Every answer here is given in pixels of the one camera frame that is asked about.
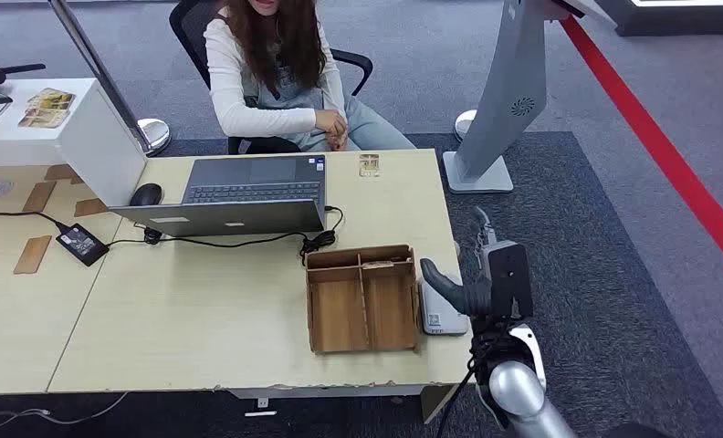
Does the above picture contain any grey desk underframe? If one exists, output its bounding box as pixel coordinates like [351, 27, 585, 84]
[228, 384, 461, 425]

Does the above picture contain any grey laptop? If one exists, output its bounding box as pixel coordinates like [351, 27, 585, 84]
[108, 154, 328, 238]

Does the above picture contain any wooden divided tray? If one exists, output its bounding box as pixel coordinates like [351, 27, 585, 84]
[304, 244, 422, 356]

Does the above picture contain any black computer mouse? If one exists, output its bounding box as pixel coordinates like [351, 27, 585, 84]
[129, 182, 164, 208]

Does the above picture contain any person's right hand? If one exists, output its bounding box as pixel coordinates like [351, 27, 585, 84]
[314, 109, 349, 139]

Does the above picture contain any white floor cable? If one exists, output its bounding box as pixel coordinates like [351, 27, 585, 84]
[0, 391, 130, 427]

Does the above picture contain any chrome stanchion pole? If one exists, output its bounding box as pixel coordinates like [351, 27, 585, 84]
[47, 0, 173, 157]

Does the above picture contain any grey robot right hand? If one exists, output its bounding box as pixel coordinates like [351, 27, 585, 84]
[420, 207, 497, 318]

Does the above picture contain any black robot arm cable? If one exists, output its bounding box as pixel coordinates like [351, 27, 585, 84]
[435, 361, 478, 438]

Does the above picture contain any black laptop charging cable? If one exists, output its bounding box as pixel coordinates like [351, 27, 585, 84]
[104, 205, 346, 267]

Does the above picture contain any black power adapter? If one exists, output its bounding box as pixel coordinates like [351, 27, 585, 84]
[55, 224, 110, 267]

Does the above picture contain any black mains power cord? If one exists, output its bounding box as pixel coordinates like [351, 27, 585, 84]
[0, 211, 72, 234]

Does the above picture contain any chrome stanchion base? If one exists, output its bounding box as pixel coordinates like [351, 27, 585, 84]
[454, 109, 478, 142]

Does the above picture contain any person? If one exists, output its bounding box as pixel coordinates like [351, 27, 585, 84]
[203, 0, 417, 153]

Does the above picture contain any white counter box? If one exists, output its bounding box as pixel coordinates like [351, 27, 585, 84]
[0, 77, 149, 209]

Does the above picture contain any grey kiosk stand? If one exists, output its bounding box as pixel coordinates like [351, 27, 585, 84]
[442, 0, 618, 195]

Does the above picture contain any black office chair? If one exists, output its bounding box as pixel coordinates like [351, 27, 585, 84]
[169, 0, 375, 156]

